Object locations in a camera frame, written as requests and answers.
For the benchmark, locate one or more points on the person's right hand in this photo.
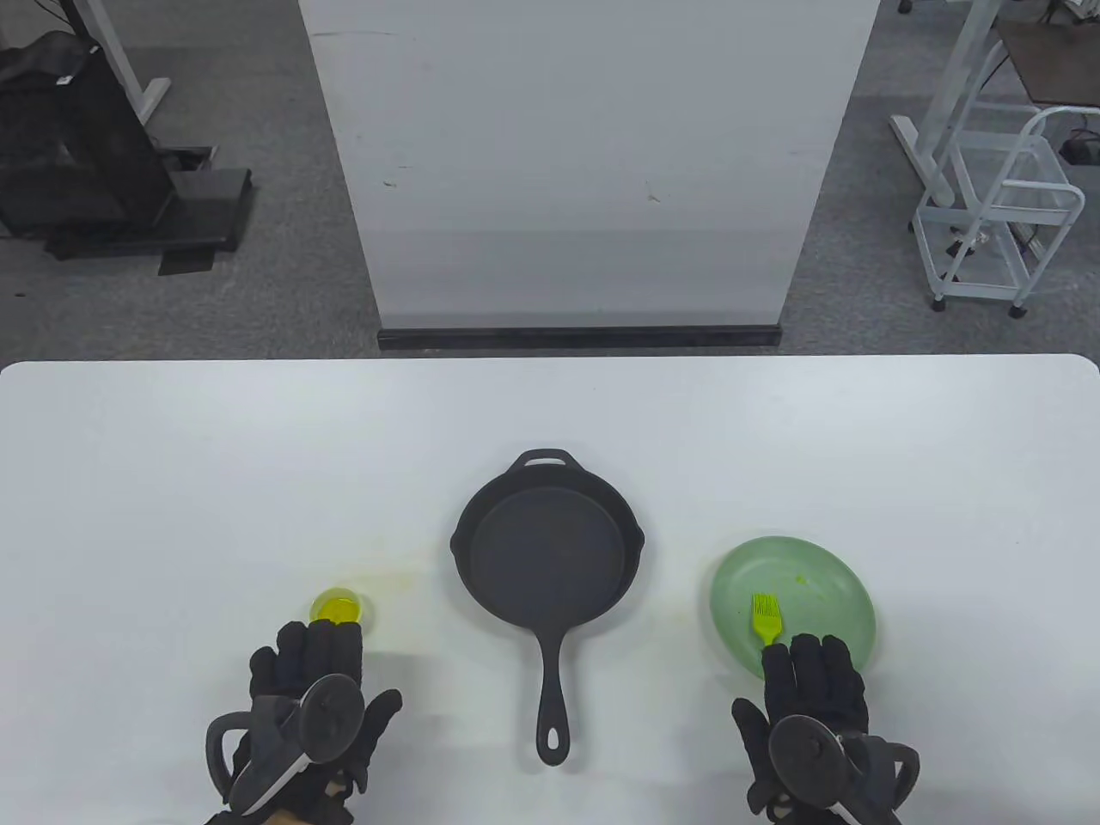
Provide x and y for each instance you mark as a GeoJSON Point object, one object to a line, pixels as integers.
{"type": "Point", "coordinates": [816, 679]}

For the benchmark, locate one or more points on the person's left hand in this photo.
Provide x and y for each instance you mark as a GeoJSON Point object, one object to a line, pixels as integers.
{"type": "Point", "coordinates": [326, 649]}

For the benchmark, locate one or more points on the small green cup of oil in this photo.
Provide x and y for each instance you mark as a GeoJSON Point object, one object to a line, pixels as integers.
{"type": "Point", "coordinates": [337, 608]}

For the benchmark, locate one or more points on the green silicone brush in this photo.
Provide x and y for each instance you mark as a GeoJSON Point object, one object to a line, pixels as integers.
{"type": "Point", "coordinates": [765, 614]}

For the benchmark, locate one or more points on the black cast iron frying pan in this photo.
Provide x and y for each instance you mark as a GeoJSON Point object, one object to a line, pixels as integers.
{"type": "Point", "coordinates": [546, 559]}

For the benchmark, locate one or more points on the white and black left controller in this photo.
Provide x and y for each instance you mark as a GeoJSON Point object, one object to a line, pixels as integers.
{"type": "Point", "coordinates": [331, 706]}

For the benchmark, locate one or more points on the white and black controller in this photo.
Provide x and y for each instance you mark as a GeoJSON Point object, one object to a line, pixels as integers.
{"type": "Point", "coordinates": [803, 749]}
{"type": "Point", "coordinates": [331, 706]}

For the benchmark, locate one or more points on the white and black right controller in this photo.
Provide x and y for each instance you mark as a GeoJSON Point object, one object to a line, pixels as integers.
{"type": "Point", "coordinates": [803, 749]}

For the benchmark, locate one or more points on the green round plate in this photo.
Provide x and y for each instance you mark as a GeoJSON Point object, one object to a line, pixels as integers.
{"type": "Point", "coordinates": [808, 593]}

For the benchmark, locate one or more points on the black partition base bar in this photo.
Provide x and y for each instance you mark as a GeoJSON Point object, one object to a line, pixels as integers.
{"type": "Point", "coordinates": [584, 338]}

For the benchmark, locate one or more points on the white partition board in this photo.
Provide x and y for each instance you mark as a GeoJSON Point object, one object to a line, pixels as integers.
{"type": "Point", "coordinates": [584, 172]}

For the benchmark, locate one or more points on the black power adapter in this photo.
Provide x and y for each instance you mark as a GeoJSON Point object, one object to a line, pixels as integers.
{"type": "Point", "coordinates": [1078, 150]}

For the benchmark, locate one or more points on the brown tabletop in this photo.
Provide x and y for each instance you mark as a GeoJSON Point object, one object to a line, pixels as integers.
{"type": "Point", "coordinates": [1057, 60]}

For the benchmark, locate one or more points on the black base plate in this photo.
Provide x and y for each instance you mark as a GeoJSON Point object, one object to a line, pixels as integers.
{"type": "Point", "coordinates": [206, 198]}

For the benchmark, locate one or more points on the white desk leg frame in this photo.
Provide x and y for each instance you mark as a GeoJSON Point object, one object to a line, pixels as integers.
{"type": "Point", "coordinates": [962, 77]}
{"type": "Point", "coordinates": [116, 51]}

